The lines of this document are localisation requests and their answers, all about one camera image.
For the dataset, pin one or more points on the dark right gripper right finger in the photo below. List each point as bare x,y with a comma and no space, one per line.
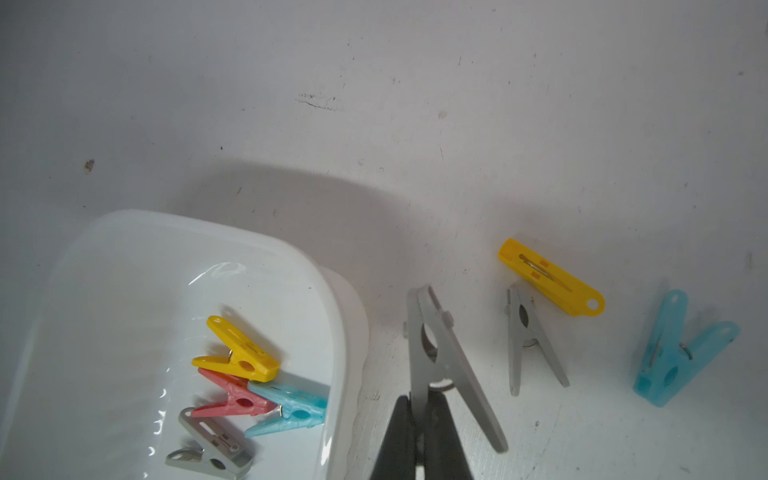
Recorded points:
443,455

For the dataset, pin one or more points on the white plastic storage box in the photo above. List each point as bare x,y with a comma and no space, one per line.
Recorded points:
109,366

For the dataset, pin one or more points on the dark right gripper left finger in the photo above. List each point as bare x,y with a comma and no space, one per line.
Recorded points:
397,456

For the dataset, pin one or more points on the red clothespin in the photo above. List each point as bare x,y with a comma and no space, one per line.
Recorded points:
240,400

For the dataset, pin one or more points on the teal clothespin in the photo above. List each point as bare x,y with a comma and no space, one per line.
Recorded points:
301,403
668,363

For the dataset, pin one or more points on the yellow clothespin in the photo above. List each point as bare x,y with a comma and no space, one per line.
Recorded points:
245,360
569,293

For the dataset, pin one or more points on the grey clothespin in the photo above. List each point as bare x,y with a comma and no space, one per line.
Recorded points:
525,330
217,453
435,355

